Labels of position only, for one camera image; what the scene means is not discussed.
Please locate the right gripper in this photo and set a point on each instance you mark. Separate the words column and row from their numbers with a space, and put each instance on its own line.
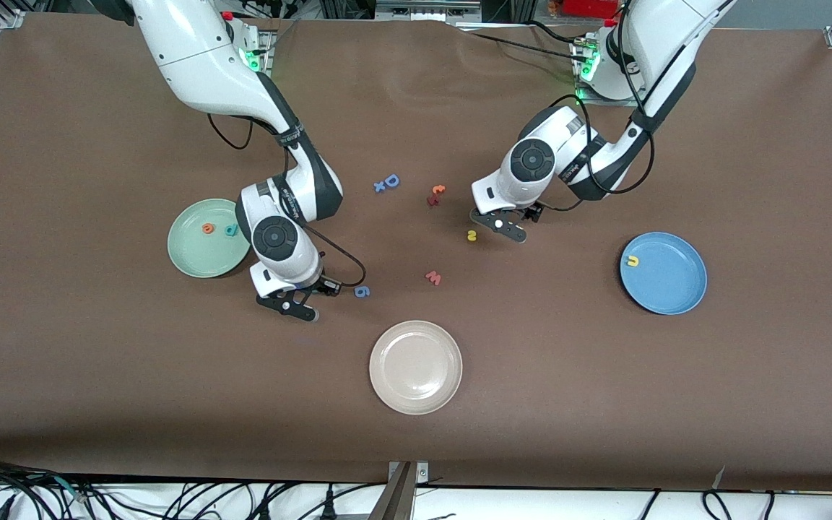
column 323, row 286

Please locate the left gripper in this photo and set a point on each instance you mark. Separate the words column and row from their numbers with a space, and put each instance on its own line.
column 533, row 211

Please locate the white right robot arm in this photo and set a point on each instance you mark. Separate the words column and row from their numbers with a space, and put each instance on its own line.
column 199, row 58

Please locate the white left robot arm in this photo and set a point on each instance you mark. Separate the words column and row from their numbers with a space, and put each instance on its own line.
column 665, row 43

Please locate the blue letter g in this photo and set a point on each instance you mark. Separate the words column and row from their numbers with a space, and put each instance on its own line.
column 362, row 291

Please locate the red letter w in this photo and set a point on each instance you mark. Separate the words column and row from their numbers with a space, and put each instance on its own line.
column 433, row 277

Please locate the beige plate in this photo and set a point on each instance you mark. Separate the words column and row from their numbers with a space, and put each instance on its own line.
column 416, row 368

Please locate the blue letter D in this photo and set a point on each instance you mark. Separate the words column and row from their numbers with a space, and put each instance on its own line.
column 391, row 180

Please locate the pale green plate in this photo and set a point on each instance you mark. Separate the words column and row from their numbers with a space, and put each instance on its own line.
column 196, row 253

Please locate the blue plate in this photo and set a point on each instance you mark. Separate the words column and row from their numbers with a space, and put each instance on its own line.
column 669, row 282

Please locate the red box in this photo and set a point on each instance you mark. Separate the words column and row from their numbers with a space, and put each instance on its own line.
column 589, row 7

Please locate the white paper tag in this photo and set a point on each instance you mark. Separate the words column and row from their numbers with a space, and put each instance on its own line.
column 719, row 478

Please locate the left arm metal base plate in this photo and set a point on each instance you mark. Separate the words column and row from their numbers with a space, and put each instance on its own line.
column 589, row 102

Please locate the metal table edge bracket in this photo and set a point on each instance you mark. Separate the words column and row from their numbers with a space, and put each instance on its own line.
column 398, row 498

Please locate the aluminium frame rail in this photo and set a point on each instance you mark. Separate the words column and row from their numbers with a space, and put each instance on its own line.
column 427, row 9

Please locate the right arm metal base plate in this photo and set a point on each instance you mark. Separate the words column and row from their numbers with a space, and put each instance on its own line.
column 268, row 43

